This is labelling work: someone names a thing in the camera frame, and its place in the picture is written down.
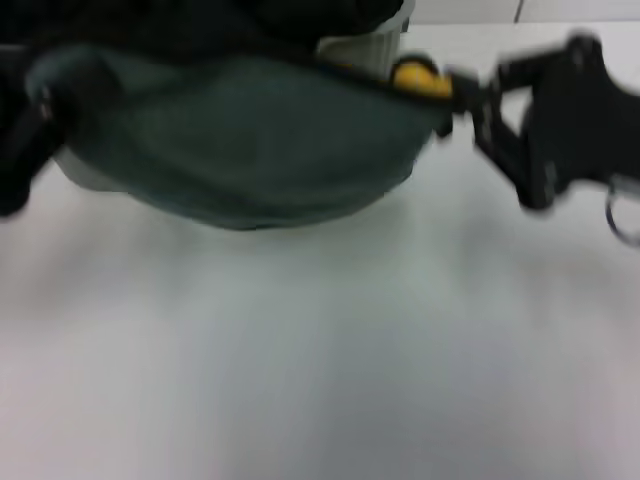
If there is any green perforated plastic storage box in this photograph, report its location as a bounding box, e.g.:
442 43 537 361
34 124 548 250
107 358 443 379
49 0 417 195

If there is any black cloth pile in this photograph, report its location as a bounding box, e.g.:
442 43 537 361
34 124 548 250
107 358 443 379
0 0 407 64

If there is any dark green towel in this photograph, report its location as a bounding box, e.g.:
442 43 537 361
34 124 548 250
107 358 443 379
24 43 454 232

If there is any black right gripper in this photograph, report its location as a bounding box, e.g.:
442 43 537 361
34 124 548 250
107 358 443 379
436 33 640 212

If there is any grey cable with metal connector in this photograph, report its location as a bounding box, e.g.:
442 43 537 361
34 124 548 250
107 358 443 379
603 177 640 247

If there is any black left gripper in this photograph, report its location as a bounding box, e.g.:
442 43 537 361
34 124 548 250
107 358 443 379
0 45 120 217

